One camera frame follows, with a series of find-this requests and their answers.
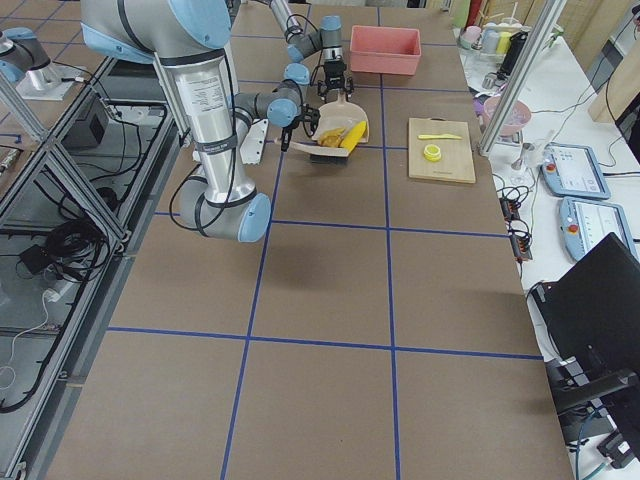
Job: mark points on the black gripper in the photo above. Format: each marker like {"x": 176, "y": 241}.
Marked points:
{"x": 308, "y": 116}
{"x": 334, "y": 71}

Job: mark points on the wooden cutting board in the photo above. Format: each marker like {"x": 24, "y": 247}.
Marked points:
{"x": 456, "y": 164}

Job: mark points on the pink bowl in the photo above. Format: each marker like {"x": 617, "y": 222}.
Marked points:
{"x": 520, "y": 115}

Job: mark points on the upper teach pendant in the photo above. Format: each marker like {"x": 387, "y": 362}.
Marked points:
{"x": 573, "y": 170}

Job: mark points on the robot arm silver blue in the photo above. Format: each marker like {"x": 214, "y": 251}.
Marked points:
{"x": 304, "y": 39}
{"x": 189, "y": 39}

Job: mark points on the teach pendant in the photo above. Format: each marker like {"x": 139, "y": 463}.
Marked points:
{"x": 584, "y": 223}
{"x": 573, "y": 170}

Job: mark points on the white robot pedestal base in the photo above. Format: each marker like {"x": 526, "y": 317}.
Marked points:
{"x": 252, "y": 148}

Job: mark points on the yellow toy corn cob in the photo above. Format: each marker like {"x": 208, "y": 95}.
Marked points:
{"x": 353, "y": 137}

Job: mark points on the pink plastic bin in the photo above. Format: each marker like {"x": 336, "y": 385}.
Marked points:
{"x": 385, "y": 50}

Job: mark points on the black monitor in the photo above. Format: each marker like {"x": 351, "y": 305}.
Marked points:
{"x": 592, "y": 312}

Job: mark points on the black bottle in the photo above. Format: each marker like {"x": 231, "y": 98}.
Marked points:
{"x": 516, "y": 45}

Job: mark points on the brown toy potato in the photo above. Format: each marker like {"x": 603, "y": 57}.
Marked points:
{"x": 330, "y": 145}

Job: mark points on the beige plastic dustpan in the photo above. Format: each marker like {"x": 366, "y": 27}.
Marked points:
{"x": 339, "y": 113}

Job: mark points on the yellow plastic knife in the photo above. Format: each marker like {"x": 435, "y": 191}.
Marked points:
{"x": 445, "y": 136}

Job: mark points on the lower teach pendant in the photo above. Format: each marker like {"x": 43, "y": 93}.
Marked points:
{"x": 584, "y": 223}

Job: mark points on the tan toy ginger root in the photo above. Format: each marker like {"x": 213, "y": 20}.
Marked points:
{"x": 332, "y": 135}

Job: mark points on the aluminium frame post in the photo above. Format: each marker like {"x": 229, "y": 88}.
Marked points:
{"x": 542, "y": 29}

